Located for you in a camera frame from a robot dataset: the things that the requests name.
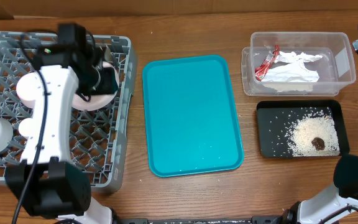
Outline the large white plate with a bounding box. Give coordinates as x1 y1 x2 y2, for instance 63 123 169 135
72 62 119 111

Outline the white cup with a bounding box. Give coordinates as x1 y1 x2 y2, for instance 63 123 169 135
18 118 33 139

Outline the red snack wrapper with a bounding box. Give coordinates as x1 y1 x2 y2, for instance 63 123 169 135
254 45 280 81

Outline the white napkin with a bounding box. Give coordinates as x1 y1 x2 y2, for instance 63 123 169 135
260 51 323 82

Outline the white rice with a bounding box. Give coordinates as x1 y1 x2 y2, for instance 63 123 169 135
268 107 340 157

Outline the brown food scrap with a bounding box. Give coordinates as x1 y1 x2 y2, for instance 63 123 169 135
311 138 325 151

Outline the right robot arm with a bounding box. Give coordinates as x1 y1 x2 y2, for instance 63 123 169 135
272 154 358 224

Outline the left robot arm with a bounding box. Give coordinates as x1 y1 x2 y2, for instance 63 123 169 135
5 23 120 223

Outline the grey dish rack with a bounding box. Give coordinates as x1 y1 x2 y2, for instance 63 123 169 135
0 31 137 193

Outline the teal plastic tray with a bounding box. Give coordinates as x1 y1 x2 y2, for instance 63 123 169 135
142 55 244 177

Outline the clear plastic bin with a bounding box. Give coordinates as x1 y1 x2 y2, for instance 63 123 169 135
241 32 356 96

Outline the black plastic tray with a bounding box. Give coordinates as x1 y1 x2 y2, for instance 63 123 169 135
256 100 350 158

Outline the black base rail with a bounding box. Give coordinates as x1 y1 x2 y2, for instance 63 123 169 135
119 215 280 224

